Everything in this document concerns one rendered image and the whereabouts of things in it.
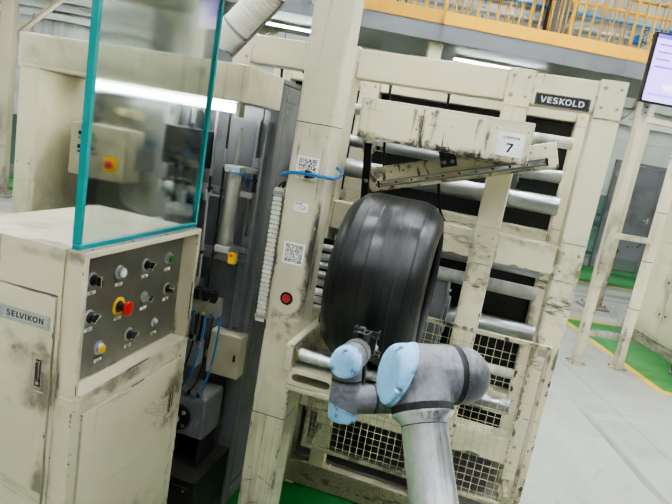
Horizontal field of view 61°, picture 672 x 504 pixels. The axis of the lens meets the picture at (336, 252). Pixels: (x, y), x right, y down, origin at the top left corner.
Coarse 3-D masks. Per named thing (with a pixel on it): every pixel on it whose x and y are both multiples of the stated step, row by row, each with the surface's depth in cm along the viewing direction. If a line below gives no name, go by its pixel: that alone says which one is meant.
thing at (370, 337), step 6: (354, 330) 160; (360, 330) 159; (366, 330) 158; (354, 336) 153; (360, 336) 154; (366, 336) 152; (372, 336) 159; (378, 336) 162; (366, 342) 153; (372, 342) 158; (372, 348) 158; (372, 354) 159
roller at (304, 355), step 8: (304, 352) 191; (312, 352) 191; (304, 360) 191; (312, 360) 190; (320, 360) 189; (328, 360) 189; (328, 368) 189; (368, 368) 186; (376, 368) 186; (368, 376) 185; (376, 376) 185
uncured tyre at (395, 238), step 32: (352, 224) 175; (384, 224) 173; (416, 224) 173; (352, 256) 170; (384, 256) 168; (416, 256) 168; (352, 288) 169; (384, 288) 167; (416, 288) 167; (320, 320) 181; (352, 320) 171; (384, 320) 168; (416, 320) 172; (384, 352) 174
